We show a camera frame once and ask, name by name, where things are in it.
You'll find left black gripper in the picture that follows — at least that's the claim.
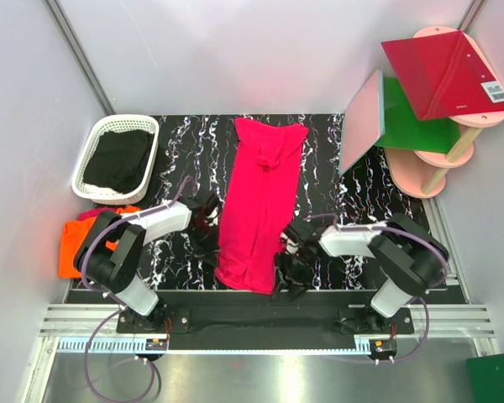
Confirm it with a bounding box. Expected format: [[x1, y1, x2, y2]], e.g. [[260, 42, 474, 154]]
[[187, 222, 221, 268]]

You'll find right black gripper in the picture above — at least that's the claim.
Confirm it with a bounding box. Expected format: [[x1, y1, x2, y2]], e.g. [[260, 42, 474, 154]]
[[271, 244, 315, 302]]

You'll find magenta pink towel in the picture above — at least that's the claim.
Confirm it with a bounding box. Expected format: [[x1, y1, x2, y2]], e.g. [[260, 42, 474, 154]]
[[215, 118, 308, 294]]

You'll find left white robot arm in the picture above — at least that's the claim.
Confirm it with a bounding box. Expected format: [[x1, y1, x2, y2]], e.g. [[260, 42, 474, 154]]
[[73, 191, 222, 333]]

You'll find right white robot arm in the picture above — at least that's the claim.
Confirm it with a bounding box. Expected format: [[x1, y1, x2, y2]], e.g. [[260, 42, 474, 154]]
[[272, 214, 449, 336]]

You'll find white plastic laundry basket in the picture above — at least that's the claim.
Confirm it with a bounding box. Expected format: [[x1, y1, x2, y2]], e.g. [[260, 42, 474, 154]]
[[71, 114, 160, 206]]

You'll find black towel in basket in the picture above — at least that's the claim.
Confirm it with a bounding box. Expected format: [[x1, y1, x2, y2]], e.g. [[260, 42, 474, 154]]
[[83, 130, 154, 194]]

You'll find folded pink towel under orange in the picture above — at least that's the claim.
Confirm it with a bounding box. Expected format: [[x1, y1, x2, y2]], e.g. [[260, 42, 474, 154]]
[[78, 207, 116, 221]]

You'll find pink board with teal edge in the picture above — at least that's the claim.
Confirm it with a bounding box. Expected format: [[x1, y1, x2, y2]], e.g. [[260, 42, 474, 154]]
[[339, 70, 385, 175]]

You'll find pink wooden tiered shelf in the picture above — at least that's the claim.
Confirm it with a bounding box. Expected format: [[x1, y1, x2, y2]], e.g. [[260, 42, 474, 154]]
[[376, 26, 504, 198]]

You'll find green plastic sheet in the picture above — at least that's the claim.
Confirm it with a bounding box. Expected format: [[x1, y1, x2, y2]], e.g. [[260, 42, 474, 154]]
[[375, 77, 460, 154]]

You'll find red plastic sheet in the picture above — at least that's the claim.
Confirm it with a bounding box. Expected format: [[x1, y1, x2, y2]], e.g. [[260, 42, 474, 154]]
[[381, 31, 504, 120]]

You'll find dark green board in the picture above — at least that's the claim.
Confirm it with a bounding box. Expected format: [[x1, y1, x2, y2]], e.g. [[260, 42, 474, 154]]
[[466, 353, 504, 403]]

